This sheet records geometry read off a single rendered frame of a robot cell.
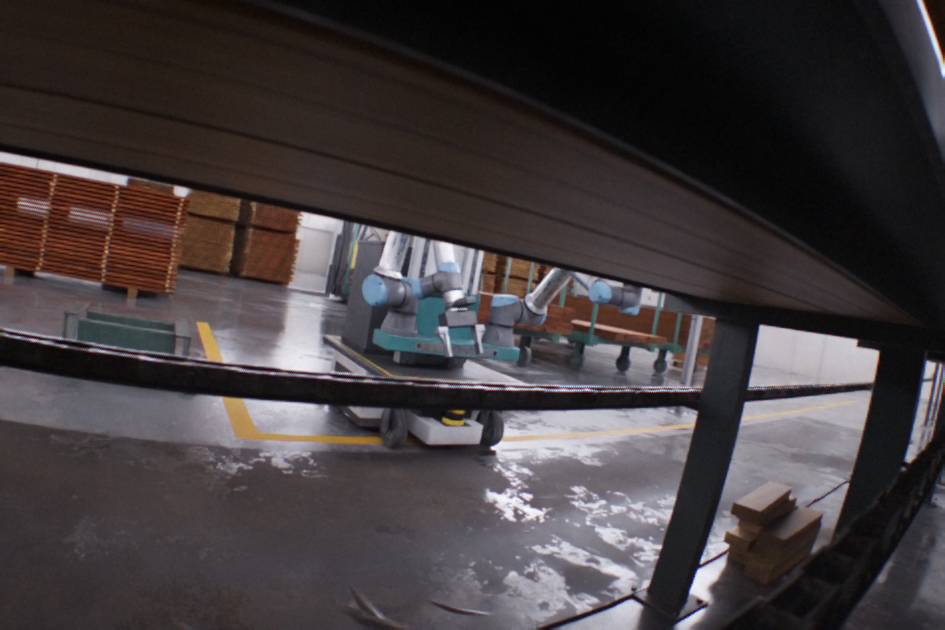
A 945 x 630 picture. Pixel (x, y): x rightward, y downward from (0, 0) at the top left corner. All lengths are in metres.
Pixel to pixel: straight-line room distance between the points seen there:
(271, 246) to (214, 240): 1.23
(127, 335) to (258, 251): 8.83
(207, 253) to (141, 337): 8.58
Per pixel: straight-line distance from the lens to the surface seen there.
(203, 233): 11.08
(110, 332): 2.60
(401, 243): 1.98
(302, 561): 1.31
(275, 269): 11.30
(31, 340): 0.73
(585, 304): 8.01
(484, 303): 4.44
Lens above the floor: 0.71
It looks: 1 degrees up
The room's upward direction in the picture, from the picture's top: 10 degrees clockwise
